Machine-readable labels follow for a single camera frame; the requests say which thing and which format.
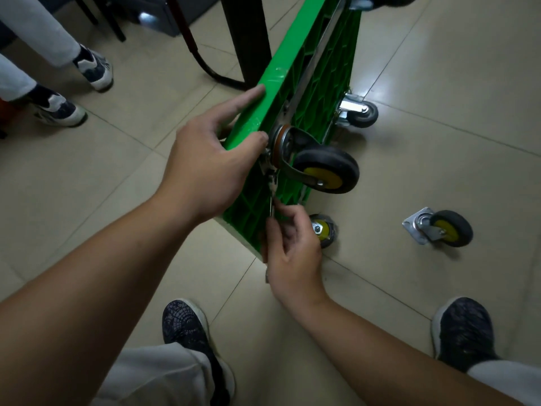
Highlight person's right hand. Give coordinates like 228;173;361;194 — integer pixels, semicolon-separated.
263;202;330;314

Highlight person's left hand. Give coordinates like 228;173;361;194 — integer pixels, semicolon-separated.
154;84;270;227

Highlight silver wrench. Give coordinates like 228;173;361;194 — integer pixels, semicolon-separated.
266;173;280;284

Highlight green platform trolley deck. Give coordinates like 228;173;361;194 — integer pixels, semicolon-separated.
163;0;363;261

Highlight person's right forearm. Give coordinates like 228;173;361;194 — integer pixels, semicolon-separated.
298;295;525;406

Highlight person's left forearm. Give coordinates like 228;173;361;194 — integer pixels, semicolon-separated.
0;194;199;406

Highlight person's dark shoe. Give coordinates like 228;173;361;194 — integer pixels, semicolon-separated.
431;296;502;373
162;299;236;406

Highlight person's light trousers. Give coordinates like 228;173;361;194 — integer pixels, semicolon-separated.
91;343;541;406

